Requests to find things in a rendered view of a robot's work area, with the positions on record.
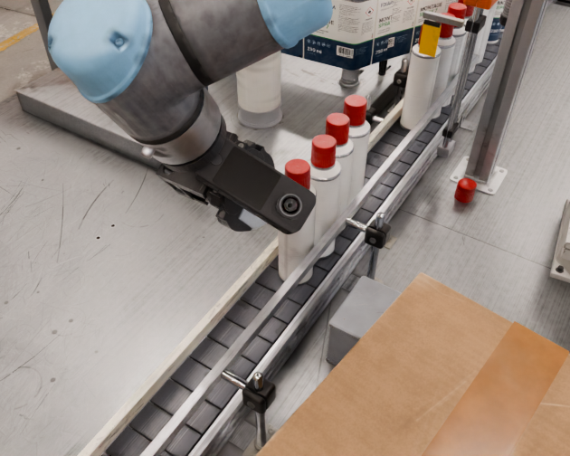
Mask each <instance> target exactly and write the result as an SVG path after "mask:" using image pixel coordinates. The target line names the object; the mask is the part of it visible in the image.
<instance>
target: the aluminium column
mask: <svg viewBox="0 0 570 456"><path fill-rule="evenodd" d="M547 3H548V0H512V3H511V7H510V9H509V13H508V19H507V22H506V26H505V29H504V33H503V35H502V39H501V43H500V46H499V52H498V55H497V59H496V62H495V65H494V69H493V72H492V75H491V79H490V82H489V88H488V91H487V95H486V98H485V101H484V105H483V108H482V112H481V115H480V121H479V125H478V127H477V131H476V134H475V138H474V141H473V144H472V148H471V152H470V157H469V161H468V164H467V167H466V170H465V175H464V177H467V178H469V179H472V180H474V181H477V182H480V183H482V184H485V185H486V184H487V183H488V181H489V180H490V178H491V176H492V175H493V173H494V170H495V167H496V164H497V162H498V159H499V154H500V150H501V148H502V145H503V142H504V139H505V136H506V134H507V130H508V125H509V122H510V120H511V117H512V114H513V111H514V108H515V105H516V102H517V99H518V94H519V92H520V88H521V85H522V82H523V80H524V77H525V74H526V71H527V66H528V63H529V60H530V57H531V54H532V52H533V49H534V45H535V42H536V39H537V35H538V32H539V29H540V26H541V23H542V20H543V17H544V14H545V11H546V7H547Z"/></svg>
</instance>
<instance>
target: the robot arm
mask: <svg viewBox="0 0 570 456"><path fill-rule="evenodd" d="M332 14H333V6H332V2H331V0H63V2H62V3H61V4H60V5H59V7H58V8H57V10H56V12H55V13H54V15H53V17H52V20H51V23H50V26H49V31H48V50H49V53H50V54H51V56H52V59H53V61H54V62H55V63H56V65H57V66H58V67H59V68H60V69H61V70H62V71H63V72H64V73H65V74H66V75H67V76H68V77H69V79H70V80H71V81H72V82H73V83H74V84H75V85H76V86H77V88H78V90H79V92H80V93H81V95H82V96H83V97H84V98H85V99H86V100H88V101H90V102H93V103H95V104H96V105H97V106H98V107H99V108H100V109H101V110H102V111H103V112H104V113H106V114H107V115H108V116H109V117H110V118H111V119H112V120H113V121H114V122H115V123H116V124H118V125H119V126H120V127H121V128H122V129H123V130H124V131H125V132H126V133H127V134H128V135H130V136H131V137H132V138H133V139H135V140H136V141H137V142H138V143H139V144H140V145H141V146H142V147H143V148H142V150H141V155H142V156H143V157H145V158H147V159H149V158H151V157H153V158H155V159H156V160H158V161H160V162H161V163H162V164H161V166H160V168H159V169H158V170H157V172H156V175H157V176H159V177H160V178H161V179H162V180H163V181H164V182H166V183H167V184H168V185H169V186H170V187H171V188H172V189H174V190H175V191H176V192H177V193H178V194H180V195H183V196H185V197H187V198H189V199H192V200H196V201H197V202H200V203H202V204H205V205H208V204H209V203H210V205H211V206H213V207H215V208H217V209H219V210H218V212H217V214H216V216H215V217H217V220H218V222H219V223H220V224H221V225H223V226H225V227H227V228H229V229H231V230H234V231H236V232H248V231H250V230H255V229H258V228H260V227H262V226H263V225H264V224H266V223H268V224H270V225H271V226H273V227H274V228H276V229H278V230H279V231H281V232H282V233H285V234H293V233H296V232H298V231H299V230H300V229H301V228H302V226H303V225H304V223H305V222H306V221H307V219H308V217H309V215H310V213H311V211H312V210H313V208H314V206H315V204H316V196H315V195H314V194H313V193H312V192H311V191H309V190H308V189H307V188H305V187H304V186H302V185H300V184H299V183H297V182H295V181H294V180H292V179H291V178H289V177H287V176H285V175H284V174H282V173H281V172H280V171H278V170H277V169H275V165H274V162H273V159H272V157H271V155H270V154H269V153H267V152H266V151H265V149H264V146H261V145H258V144H256V143H255V142H252V141H250V140H248V139H246V140H244V141H243V142H242V141H240V140H238V136H237V135H236V134H234V133H232V132H229V131H226V123H225V120H224V118H223V115H222V114H221V112H220V110H219V106H218V105H217V103H216V102H215V101H214V99H213V97H212V96H211V95H210V93H209V92H208V90H207V89H206V88H205V87H207V86H209V85H211V84H213V83H215V82H218V81H220V80H222V79H224V78H226V77H228V76H230V75H232V74H234V73H236V72H238V71H240V70H242V69H244V68H246V67H248V66H250V65H252V64H254V63H256V62H258V61H260V60H262V59H264V58H266V57H268V56H270V55H272V54H274V53H276V52H278V51H280V50H282V49H284V48H285V49H289V48H291V47H293V46H295V45H296V44H297V43H298V42H299V40H301V39H303V38H305V37H307V36H308V35H310V34H312V33H314V32H316V31H317V30H319V29H321V28H323V27H324V26H326V25H327V24H328V23H329V21H330V20H331V17H332ZM165 170H167V171H168V172H169V173H170V174H169V175H166V172H165ZM175 185H176V186H177V187H178V188H179V189H178V188H176V187H175Z"/></svg>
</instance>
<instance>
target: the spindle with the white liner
mask: <svg viewBox="0 0 570 456"><path fill-rule="evenodd" d="M236 77H237V92H238V107H239V108H240V110H239V112H238V119H239V120H240V121H241V123H242V124H243V125H245V126H247V127H250V128H269V127H272V126H274V125H276V124H277V123H279V122H280V120H281V118H282V111H281V109H280V106H281V97H280V93H281V87H280V51H278V52H276V53H274V54H272V55H270V56H268V57H266V58H264V59H262V60H260V61H258V62H256V63H254V64H252V65H250V66H248V67H246V68H244V69H242V70H240V71H238V72H236Z"/></svg>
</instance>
